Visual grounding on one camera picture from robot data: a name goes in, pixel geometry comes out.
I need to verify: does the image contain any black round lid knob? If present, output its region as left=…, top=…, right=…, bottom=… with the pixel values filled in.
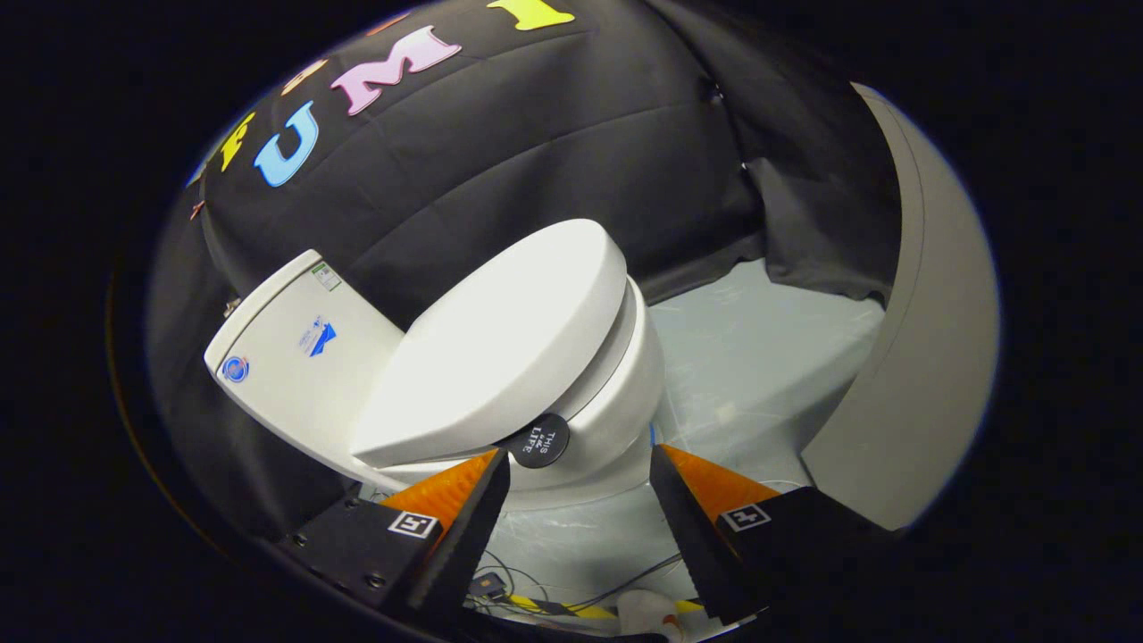
left=507, top=413, right=571, bottom=470

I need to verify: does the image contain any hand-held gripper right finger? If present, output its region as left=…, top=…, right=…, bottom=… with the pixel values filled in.
left=649, top=444, right=894, bottom=626

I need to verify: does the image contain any white toilet lid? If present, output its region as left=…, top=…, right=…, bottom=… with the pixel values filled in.
left=348, top=219, right=629, bottom=470

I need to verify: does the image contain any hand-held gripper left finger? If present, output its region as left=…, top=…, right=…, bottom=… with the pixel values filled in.
left=277, top=449, right=512, bottom=628

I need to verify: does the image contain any white rounded object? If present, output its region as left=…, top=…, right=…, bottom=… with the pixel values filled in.
left=616, top=589, right=685, bottom=640

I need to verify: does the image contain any yellow black striped strip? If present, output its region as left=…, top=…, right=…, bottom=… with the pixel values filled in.
left=509, top=594, right=706, bottom=622

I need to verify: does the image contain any black backdrop cloth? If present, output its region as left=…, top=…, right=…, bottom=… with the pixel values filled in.
left=147, top=0, right=903, bottom=537

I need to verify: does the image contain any tangle of thin cables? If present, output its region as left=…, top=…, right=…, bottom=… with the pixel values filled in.
left=464, top=549, right=688, bottom=619

